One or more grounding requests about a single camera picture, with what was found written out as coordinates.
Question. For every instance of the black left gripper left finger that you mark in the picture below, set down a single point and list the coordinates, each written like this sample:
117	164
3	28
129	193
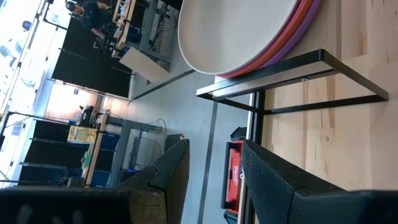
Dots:
164	186

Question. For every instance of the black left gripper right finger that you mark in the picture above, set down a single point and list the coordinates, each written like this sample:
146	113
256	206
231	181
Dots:
273	193

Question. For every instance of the cream plate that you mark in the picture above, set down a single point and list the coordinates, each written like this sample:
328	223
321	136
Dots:
230	34

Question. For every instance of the purple plate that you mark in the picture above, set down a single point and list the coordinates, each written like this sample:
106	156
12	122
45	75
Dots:
316	6

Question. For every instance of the orange plate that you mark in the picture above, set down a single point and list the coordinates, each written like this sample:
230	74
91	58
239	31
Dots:
308	3

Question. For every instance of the red toolbox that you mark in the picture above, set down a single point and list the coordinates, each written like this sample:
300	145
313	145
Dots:
233	180

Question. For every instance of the black box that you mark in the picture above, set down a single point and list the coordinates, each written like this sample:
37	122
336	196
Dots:
172	140

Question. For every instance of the wooden workbench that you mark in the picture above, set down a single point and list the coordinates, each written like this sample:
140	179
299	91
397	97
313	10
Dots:
126	28
124	146

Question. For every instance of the yellow printed box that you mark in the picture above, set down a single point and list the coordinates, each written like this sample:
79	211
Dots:
81	134

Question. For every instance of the black desktop device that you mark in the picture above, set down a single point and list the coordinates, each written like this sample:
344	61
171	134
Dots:
87	115

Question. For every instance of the cardboard panel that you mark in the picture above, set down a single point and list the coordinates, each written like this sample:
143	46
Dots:
144	63

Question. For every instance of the person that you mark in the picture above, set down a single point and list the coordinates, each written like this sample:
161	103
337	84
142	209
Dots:
91	15

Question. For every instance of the black table edge rail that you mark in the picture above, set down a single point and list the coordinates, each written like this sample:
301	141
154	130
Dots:
256	124

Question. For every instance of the black partition wall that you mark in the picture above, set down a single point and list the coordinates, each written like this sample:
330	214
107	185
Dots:
49	152
84	68

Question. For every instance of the wooden shelf with black frame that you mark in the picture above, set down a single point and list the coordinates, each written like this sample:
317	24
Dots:
323	25

